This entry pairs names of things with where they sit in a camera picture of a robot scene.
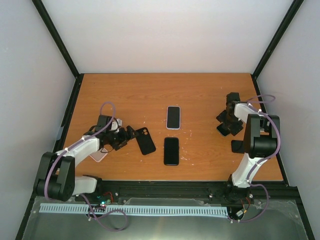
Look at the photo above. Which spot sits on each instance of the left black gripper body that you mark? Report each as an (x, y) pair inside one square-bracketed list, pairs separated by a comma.
[(117, 139)]

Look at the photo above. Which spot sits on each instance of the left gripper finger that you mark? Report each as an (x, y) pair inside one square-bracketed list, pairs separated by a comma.
[(131, 132), (130, 140)]

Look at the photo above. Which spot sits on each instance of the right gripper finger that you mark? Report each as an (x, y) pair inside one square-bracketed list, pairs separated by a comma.
[(235, 127), (222, 117)]

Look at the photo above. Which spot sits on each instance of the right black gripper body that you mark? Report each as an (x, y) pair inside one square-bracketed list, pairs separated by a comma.
[(230, 121)]

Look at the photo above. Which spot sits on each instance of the dark green phone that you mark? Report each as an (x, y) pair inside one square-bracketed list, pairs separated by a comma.
[(223, 130)]

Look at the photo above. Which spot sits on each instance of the black case with ring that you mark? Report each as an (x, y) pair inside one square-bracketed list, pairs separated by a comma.
[(145, 142)]

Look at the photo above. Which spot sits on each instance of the lavender phone case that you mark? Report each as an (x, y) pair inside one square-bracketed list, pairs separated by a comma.
[(167, 125)]

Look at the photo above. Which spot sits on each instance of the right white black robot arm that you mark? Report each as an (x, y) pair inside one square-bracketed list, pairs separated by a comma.
[(261, 142)]

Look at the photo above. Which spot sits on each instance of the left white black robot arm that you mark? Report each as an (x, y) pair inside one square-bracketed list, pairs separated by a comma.
[(56, 178)]

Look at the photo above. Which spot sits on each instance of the left controller board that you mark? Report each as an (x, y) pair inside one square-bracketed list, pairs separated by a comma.
[(105, 199)]

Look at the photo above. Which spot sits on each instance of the controller board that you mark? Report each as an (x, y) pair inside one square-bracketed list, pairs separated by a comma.
[(245, 204), (105, 199)]

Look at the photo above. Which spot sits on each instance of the right controller board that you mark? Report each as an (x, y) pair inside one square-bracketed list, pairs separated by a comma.
[(245, 204)]

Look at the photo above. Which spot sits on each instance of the black aluminium frame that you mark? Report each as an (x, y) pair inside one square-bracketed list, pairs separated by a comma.
[(40, 7)]

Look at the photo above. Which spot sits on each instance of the light blue cable duct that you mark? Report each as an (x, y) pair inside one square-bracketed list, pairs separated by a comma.
[(136, 210)]

